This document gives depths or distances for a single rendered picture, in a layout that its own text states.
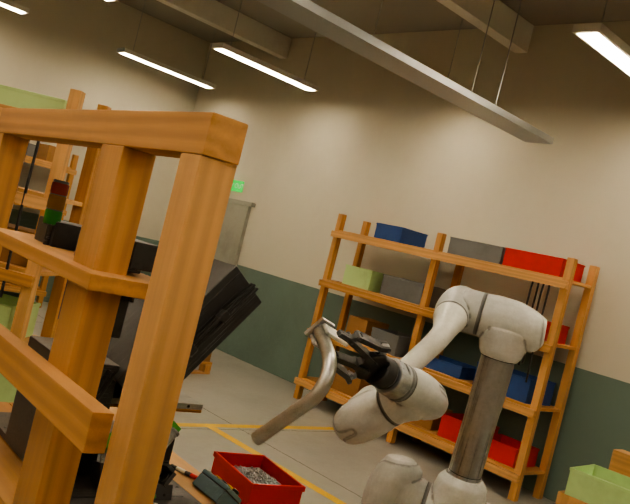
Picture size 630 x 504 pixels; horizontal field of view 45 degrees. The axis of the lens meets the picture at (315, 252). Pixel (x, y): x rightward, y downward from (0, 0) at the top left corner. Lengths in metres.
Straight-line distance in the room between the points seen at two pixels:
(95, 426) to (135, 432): 0.11
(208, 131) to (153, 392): 0.55
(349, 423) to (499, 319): 0.62
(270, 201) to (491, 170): 3.58
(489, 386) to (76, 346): 1.17
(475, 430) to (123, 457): 1.11
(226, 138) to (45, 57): 10.23
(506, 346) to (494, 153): 6.31
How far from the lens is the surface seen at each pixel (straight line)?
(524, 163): 8.29
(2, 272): 4.90
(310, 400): 1.56
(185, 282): 1.61
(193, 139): 1.64
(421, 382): 1.81
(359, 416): 1.89
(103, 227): 1.94
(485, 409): 2.36
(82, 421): 1.75
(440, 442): 7.64
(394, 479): 2.42
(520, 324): 2.30
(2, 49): 11.58
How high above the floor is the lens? 1.72
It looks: level
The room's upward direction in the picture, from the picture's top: 14 degrees clockwise
